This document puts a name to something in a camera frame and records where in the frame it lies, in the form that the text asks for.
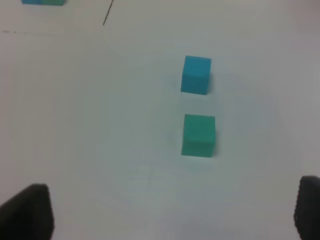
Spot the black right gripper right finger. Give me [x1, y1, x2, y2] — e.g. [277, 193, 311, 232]
[293, 175, 320, 240]

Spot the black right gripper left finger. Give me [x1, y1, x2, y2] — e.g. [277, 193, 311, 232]
[0, 183, 54, 240]

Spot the green cube block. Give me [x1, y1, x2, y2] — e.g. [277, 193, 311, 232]
[181, 114, 216, 158]

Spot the blue cube block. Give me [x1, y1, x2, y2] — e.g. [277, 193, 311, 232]
[180, 55, 212, 95]

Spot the template blue block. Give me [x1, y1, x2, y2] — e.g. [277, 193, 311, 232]
[21, 0, 42, 5]

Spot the template green block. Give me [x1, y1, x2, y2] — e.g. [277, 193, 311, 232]
[41, 0, 65, 6]

